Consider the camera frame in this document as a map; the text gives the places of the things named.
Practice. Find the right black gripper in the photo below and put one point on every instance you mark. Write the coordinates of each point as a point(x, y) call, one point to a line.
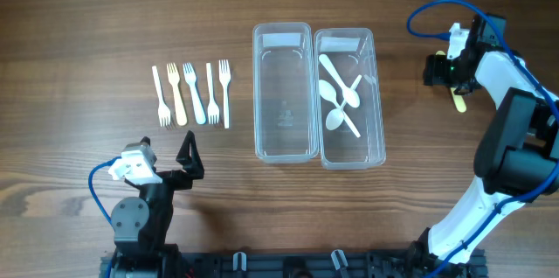
point(433, 72)

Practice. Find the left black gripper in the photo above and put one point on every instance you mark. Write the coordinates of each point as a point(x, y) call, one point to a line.
point(191, 164)

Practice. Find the yellow green spoon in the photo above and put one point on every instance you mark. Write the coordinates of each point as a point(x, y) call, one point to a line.
point(458, 101)

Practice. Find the white spoon wide handle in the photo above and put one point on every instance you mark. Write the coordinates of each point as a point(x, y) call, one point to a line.
point(349, 95)

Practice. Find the white spoon thin handle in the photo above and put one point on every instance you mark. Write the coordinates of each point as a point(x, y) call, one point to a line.
point(336, 117)

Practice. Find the white spoon bowl up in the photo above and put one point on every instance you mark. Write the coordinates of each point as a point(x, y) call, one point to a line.
point(328, 93)

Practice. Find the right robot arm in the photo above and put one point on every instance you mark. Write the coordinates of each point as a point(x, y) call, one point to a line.
point(515, 156)

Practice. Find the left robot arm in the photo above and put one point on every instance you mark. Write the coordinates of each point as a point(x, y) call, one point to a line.
point(141, 223)

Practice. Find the right clear plastic container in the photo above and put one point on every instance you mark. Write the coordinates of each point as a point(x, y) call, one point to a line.
point(352, 51)

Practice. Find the clear plastic container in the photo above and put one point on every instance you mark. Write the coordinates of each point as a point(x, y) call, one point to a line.
point(284, 95)
point(352, 51)

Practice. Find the left clear plastic container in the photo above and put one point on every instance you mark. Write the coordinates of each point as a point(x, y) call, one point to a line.
point(284, 95)

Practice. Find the white fork tines down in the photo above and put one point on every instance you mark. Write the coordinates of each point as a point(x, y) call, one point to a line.
point(163, 111)

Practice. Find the small white fork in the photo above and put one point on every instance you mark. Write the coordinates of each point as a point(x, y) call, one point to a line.
point(213, 109)

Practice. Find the cream yellow fork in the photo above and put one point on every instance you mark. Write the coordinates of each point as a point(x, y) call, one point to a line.
point(174, 80)

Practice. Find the light blue fork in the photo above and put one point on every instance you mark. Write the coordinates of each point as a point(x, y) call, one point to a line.
point(191, 79)

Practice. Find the slim white fork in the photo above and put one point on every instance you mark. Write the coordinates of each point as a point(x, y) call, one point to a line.
point(225, 79)

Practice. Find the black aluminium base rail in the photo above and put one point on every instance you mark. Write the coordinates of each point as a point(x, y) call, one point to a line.
point(373, 264)

